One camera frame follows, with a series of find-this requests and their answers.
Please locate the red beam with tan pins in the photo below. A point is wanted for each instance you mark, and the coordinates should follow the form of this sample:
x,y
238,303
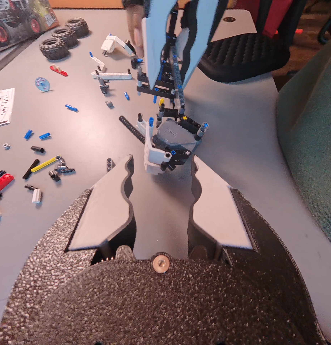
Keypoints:
x,y
58,70

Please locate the person's right hand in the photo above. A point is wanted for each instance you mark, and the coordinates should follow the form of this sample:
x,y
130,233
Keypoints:
x,y
135,29

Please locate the white panel assembly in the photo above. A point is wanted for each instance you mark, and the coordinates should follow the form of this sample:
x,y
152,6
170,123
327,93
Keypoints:
x,y
110,44

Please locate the small white block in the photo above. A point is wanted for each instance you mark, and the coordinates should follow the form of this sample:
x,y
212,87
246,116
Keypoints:
x,y
37,196

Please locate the black tube connector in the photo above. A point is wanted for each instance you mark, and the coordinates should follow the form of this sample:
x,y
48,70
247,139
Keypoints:
x,y
37,149

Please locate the sticker sheet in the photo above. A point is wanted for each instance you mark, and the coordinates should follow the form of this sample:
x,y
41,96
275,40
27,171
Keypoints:
x,y
2,107

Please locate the red plastic chair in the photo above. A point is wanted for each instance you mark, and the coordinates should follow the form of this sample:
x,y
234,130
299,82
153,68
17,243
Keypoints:
x,y
277,16

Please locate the long black pin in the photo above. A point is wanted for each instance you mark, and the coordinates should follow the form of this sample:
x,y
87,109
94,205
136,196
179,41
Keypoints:
x,y
30,187

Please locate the white angled beam assembly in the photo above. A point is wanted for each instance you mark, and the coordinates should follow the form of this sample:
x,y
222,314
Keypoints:
x,y
114,76

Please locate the grey table with wooden edge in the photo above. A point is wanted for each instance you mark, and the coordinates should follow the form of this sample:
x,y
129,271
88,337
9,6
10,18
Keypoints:
x,y
87,4

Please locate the blue round printed disc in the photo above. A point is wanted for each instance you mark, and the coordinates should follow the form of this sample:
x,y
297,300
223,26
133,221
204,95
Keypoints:
x,y
42,84

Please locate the red short beam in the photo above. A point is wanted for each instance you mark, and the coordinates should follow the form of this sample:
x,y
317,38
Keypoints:
x,y
2,182

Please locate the grey elbow connector with pin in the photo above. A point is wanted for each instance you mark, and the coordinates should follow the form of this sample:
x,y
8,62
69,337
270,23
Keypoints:
x,y
63,169

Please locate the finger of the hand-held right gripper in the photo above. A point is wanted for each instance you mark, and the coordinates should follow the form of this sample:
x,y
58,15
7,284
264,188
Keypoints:
x,y
206,32
157,40

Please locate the long blue pin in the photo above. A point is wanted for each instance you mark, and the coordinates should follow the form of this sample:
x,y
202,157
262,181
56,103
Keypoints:
x,y
71,107

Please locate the black toy truck chassis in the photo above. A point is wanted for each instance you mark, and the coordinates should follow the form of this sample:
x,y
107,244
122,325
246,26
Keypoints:
x,y
171,137

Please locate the grey desk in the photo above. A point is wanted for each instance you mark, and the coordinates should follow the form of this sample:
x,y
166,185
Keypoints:
x,y
235,134

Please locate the black connector with blue pin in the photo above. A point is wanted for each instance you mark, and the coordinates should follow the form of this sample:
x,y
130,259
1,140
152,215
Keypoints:
x,y
135,63

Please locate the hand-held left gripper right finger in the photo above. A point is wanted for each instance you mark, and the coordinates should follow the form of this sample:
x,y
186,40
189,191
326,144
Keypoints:
x,y
219,215

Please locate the short blue connector pin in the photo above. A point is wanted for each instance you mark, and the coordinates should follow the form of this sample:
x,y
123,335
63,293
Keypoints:
x,y
28,134

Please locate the dark pin connector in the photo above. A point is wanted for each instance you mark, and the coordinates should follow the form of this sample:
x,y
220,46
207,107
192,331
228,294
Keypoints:
x,y
103,86

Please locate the black short connector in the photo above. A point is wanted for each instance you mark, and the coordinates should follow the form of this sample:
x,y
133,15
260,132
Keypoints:
x,y
54,175

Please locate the black axle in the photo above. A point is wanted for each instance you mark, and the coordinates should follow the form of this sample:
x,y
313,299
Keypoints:
x,y
30,169

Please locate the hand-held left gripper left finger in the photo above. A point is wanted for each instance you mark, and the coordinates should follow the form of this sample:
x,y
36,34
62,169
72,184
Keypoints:
x,y
100,215

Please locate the black rubber tyre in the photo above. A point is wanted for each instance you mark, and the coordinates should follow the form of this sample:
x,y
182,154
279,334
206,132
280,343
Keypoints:
x,y
53,48
64,37
78,27

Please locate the yellow axle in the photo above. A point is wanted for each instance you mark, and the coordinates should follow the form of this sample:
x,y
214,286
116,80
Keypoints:
x,y
44,164

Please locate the small grey axle connector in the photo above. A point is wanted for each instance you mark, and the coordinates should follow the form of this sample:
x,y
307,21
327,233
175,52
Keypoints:
x,y
60,159

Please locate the toy truck set box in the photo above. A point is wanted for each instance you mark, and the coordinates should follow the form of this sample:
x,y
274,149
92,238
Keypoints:
x,y
17,24

